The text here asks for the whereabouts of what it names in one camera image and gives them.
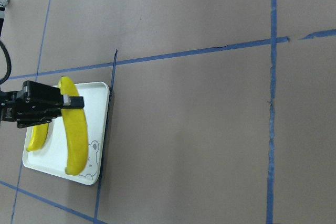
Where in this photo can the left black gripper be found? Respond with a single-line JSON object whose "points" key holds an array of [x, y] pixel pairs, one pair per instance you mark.
{"points": [[36, 104]]}

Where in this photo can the yellow banana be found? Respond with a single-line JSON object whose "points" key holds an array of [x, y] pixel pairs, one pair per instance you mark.
{"points": [[75, 125], [38, 137]]}

